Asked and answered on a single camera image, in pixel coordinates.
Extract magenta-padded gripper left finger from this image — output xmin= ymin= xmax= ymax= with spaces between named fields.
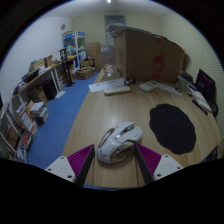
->
xmin=44 ymin=143 xmax=96 ymax=187

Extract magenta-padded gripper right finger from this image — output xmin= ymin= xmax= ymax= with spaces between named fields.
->
xmin=134 ymin=143 xmax=184 ymax=186

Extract white and grey computer mouse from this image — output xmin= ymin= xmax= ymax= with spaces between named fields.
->
xmin=96 ymin=121 xmax=143 ymax=165

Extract black wavy-edged mouse pad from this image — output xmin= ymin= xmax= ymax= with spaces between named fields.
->
xmin=148 ymin=103 xmax=197 ymax=156

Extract white shelf unit with books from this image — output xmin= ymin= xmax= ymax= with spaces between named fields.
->
xmin=0 ymin=94 xmax=51 ymax=164

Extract black marker pen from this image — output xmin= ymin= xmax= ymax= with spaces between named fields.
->
xmin=191 ymin=98 xmax=209 ymax=116

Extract black office chair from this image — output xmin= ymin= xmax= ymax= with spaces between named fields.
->
xmin=208 ymin=99 xmax=219 ymax=118

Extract white paper sheet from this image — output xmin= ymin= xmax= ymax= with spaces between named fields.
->
xmin=156 ymin=82 xmax=184 ymax=97
xmin=87 ymin=77 xmax=126 ymax=93

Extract flat white rectangular device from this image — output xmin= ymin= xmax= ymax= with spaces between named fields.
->
xmin=103 ymin=85 xmax=132 ymax=97

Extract tall black stand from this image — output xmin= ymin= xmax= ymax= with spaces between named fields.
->
xmin=59 ymin=48 xmax=76 ymax=88

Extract large brown cardboard box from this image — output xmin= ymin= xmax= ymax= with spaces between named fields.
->
xmin=110 ymin=27 xmax=186 ymax=84

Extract stack of brown cardboard boxes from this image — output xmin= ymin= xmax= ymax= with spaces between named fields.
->
xmin=75 ymin=42 xmax=103 ymax=80

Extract clear plastic water jug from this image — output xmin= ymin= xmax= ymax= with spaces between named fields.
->
xmin=100 ymin=44 xmax=117 ymax=77

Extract blue and white claw machine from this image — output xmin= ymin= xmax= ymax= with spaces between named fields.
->
xmin=61 ymin=30 xmax=87 ymax=69

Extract grey window above door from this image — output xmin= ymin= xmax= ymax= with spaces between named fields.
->
xmin=104 ymin=14 xmax=127 ymax=38

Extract small black coiled cable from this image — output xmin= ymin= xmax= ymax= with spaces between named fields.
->
xmin=123 ymin=77 xmax=136 ymax=86

